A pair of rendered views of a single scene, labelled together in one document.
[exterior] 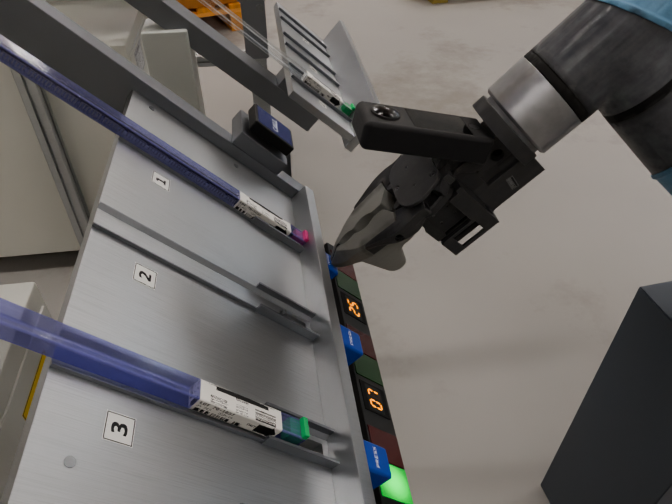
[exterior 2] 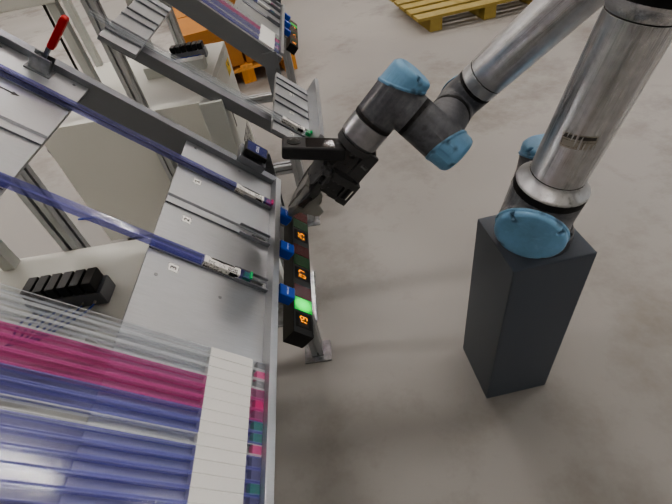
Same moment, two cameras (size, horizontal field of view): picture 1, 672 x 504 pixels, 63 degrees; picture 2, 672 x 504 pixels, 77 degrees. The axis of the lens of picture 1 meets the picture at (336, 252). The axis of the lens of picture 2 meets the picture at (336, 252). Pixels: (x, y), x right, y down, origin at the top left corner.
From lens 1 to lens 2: 37 cm
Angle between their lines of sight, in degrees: 9
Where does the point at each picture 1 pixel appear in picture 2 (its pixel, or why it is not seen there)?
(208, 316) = (214, 235)
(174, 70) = (218, 121)
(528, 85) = (354, 122)
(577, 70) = (372, 114)
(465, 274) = (431, 225)
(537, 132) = (362, 144)
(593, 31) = (376, 95)
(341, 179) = not seen: hidden behind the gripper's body
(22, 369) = not seen: hidden behind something
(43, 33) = (145, 120)
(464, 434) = (419, 321)
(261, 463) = (231, 286)
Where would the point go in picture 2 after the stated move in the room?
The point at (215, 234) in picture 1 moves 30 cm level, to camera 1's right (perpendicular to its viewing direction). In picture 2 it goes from (222, 203) to (387, 189)
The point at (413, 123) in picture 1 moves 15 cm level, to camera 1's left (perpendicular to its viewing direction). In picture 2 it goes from (305, 145) to (225, 153)
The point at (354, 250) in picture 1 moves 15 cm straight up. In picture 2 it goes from (294, 207) to (276, 139)
